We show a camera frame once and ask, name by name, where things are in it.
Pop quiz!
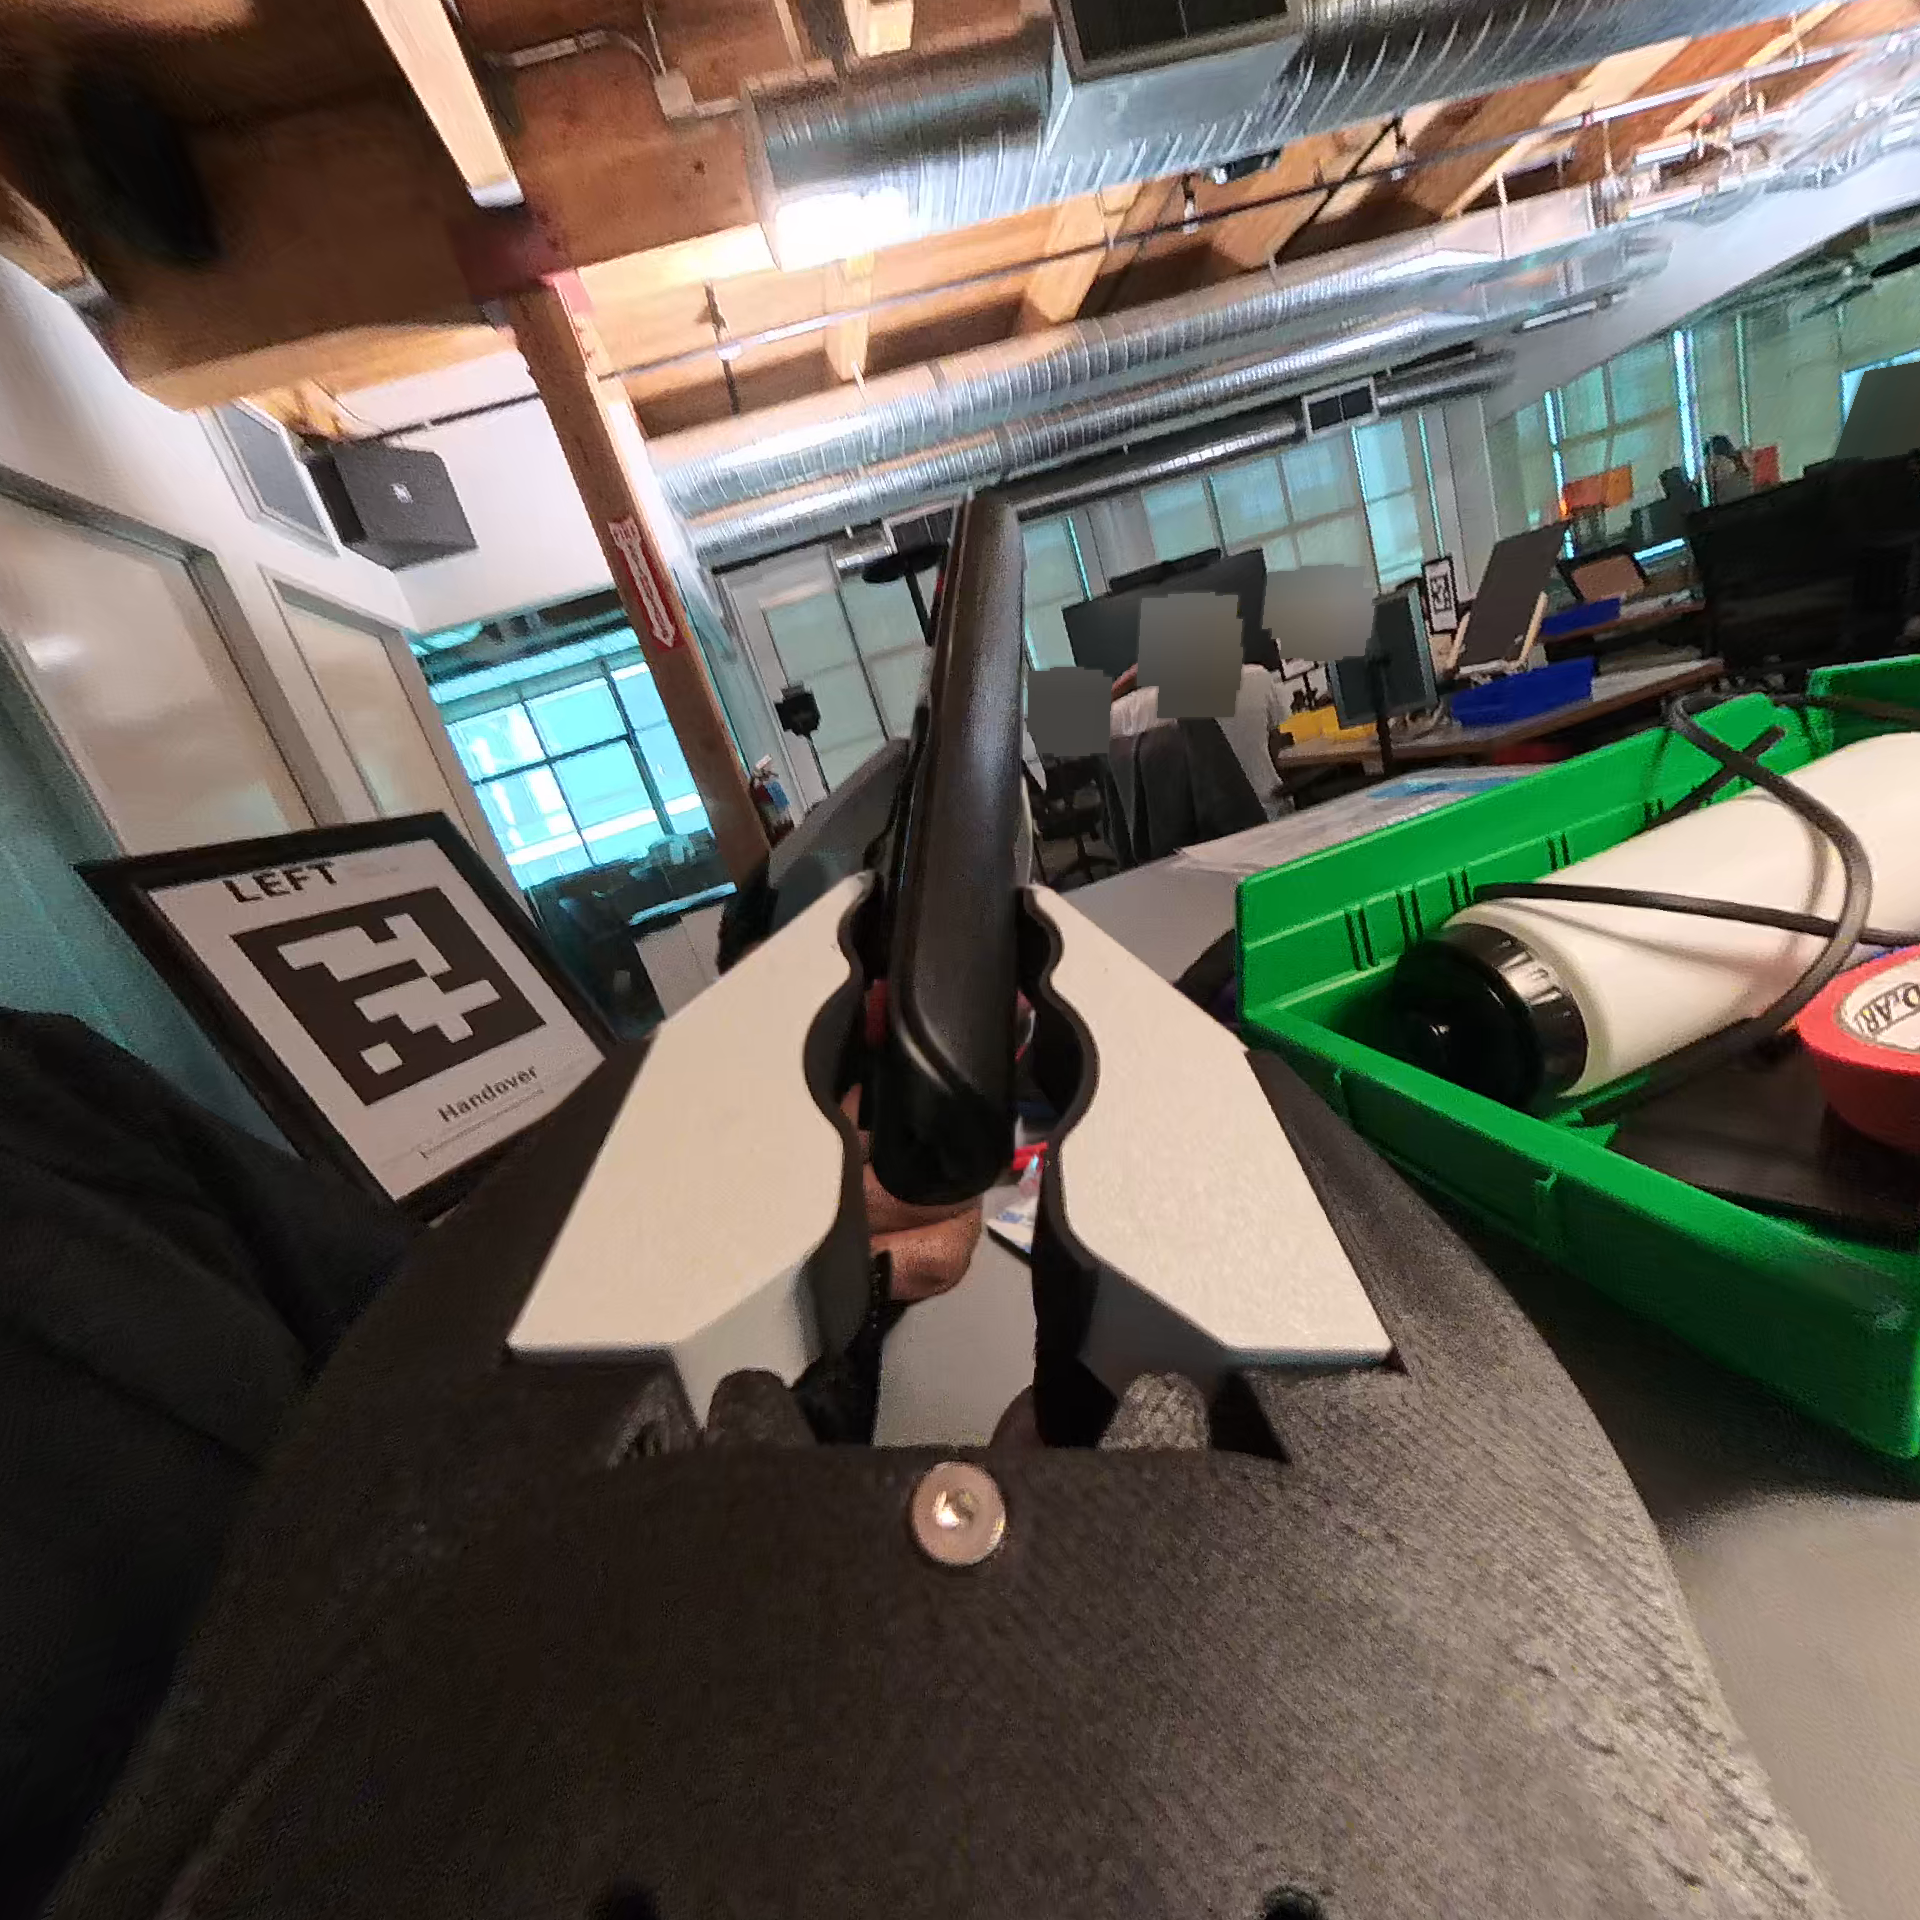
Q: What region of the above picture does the green plastic bin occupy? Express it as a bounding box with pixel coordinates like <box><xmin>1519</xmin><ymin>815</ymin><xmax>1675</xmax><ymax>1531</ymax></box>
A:
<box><xmin>1237</xmin><ymin>655</ymin><xmax>1920</xmax><ymax>1460</ymax></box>

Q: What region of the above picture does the black cable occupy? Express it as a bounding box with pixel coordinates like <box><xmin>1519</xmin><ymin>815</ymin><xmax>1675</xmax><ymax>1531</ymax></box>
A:
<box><xmin>1441</xmin><ymin>692</ymin><xmax>1920</xmax><ymax>1081</ymax></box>

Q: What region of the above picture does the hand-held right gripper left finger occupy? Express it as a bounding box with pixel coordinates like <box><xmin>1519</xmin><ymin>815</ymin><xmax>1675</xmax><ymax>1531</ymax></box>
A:
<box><xmin>509</xmin><ymin>874</ymin><xmax>887</xmax><ymax>1394</ymax></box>

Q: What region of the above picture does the black tilted board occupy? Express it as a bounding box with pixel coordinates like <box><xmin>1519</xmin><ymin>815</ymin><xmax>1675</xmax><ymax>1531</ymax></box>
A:
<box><xmin>1458</xmin><ymin>526</ymin><xmax>1571</xmax><ymax>673</ymax></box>

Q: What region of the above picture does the wooden post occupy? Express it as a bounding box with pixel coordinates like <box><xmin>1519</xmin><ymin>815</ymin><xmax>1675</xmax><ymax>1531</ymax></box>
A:
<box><xmin>503</xmin><ymin>276</ymin><xmax>776</xmax><ymax>886</ymax></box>

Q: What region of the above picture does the black computer monitor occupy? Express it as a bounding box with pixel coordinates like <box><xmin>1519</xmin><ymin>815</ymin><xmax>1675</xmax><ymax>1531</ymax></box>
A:
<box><xmin>1063</xmin><ymin>546</ymin><xmax>1271</xmax><ymax>682</ymax></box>

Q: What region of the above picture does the blue storage bin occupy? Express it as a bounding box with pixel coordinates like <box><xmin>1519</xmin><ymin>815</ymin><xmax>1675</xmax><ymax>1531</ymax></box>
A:
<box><xmin>1447</xmin><ymin>655</ymin><xmax>1601</xmax><ymax>732</ymax></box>

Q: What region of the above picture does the black office chair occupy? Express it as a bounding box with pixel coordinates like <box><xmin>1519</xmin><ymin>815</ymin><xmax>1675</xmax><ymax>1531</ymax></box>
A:
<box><xmin>1031</xmin><ymin>750</ymin><xmax>1130</xmax><ymax>890</ymax></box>

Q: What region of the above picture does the red tape roll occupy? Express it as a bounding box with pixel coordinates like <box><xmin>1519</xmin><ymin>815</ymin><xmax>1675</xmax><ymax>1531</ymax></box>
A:
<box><xmin>1798</xmin><ymin>943</ymin><xmax>1920</xmax><ymax>1156</ymax></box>

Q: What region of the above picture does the black disc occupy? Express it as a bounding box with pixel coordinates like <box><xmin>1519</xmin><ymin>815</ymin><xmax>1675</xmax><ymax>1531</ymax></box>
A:
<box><xmin>863</xmin><ymin>487</ymin><xmax>1041</xmax><ymax>1210</ymax></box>

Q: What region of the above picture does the long silver air duct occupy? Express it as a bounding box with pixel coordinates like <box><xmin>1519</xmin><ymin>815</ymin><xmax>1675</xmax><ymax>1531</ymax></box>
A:
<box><xmin>646</xmin><ymin>194</ymin><xmax>1667</xmax><ymax>518</ymax></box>

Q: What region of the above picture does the black sheet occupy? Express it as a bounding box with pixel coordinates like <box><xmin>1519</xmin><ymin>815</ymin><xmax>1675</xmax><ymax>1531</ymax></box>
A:
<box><xmin>1608</xmin><ymin>1036</ymin><xmax>1920</xmax><ymax>1250</ymax></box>

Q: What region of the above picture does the person's left forearm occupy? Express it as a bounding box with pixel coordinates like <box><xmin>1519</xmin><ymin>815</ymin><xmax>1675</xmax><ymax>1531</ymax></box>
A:
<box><xmin>0</xmin><ymin>1005</ymin><xmax>431</xmax><ymax>1920</ymax></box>

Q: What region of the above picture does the small computer monitor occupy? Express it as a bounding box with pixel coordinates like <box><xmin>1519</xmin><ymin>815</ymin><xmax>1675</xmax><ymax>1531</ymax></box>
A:
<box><xmin>1369</xmin><ymin>583</ymin><xmax>1445</xmax><ymax>724</ymax></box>

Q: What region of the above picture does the white bottle with black cap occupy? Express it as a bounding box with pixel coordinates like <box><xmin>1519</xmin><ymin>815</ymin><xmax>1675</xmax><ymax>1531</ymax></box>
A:
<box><xmin>1393</xmin><ymin>737</ymin><xmax>1920</xmax><ymax>1115</ymax></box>

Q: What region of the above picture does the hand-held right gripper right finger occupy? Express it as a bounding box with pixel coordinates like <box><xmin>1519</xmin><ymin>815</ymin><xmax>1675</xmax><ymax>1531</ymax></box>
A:
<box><xmin>1025</xmin><ymin>882</ymin><xmax>1409</xmax><ymax>1412</ymax></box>

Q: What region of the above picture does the red sign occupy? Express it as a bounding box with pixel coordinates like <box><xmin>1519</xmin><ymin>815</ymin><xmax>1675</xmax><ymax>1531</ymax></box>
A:
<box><xmin>608</xmin><ymin>514</ymin><xmax>686</xmax><ymax>653</ymax></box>

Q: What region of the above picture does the black wall speaker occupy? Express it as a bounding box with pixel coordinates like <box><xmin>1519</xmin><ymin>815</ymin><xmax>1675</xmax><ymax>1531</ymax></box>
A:
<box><xmin>306</xmin><ymin>438</ymin><xmax>481</xmax><ymax>571</ymax></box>

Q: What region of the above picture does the large black monitor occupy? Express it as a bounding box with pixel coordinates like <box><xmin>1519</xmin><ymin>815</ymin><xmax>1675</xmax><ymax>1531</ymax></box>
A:
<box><xmin>1687</xmin><ymin>455</ymin><xmax>1920</xmax><ymax>682</ymax></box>

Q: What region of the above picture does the large silver air duct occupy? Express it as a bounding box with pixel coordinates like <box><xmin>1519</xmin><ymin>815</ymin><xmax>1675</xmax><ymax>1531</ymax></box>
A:
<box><xmin>744</xmin><ymin>0</ymin><xmax>1920</xmax><ymax>250</ymax></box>

